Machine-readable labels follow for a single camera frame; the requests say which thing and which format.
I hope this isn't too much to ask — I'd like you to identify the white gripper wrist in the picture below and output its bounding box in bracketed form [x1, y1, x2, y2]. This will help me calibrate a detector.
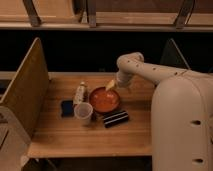
[105, 71, 133, 91]

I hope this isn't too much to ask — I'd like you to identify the red ceramic bowl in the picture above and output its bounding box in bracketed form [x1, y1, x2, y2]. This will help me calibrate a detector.
[89, 87, 120, 113]

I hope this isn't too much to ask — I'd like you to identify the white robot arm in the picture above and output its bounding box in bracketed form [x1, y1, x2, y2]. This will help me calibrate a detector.
[114, 52, 213, 171]

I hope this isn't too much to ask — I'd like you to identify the black striped box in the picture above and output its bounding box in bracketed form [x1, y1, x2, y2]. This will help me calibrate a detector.
[102, 111, 129, 128]

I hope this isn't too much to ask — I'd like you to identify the white plastic bottle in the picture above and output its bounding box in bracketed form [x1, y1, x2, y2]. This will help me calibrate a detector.
[73, 82, 87, 105]

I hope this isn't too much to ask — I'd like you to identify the clear plastic cup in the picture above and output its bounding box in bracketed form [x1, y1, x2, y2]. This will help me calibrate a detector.
[74, 102, 93, 126]

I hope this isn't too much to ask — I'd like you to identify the blue sponge block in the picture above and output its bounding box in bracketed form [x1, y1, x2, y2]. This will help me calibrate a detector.
[61, 100, 74, 117]

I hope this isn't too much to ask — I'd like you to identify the right dark side panel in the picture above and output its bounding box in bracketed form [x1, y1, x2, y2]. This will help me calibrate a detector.
[160, 38, 190, 69]

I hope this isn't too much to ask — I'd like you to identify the wooden shelf with brackets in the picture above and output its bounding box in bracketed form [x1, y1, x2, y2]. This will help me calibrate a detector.
[0, 0, 213, 32]

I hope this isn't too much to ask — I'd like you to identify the left wooden side panel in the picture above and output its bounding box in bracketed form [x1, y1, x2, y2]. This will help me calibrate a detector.
[0, 38, 49, 141]

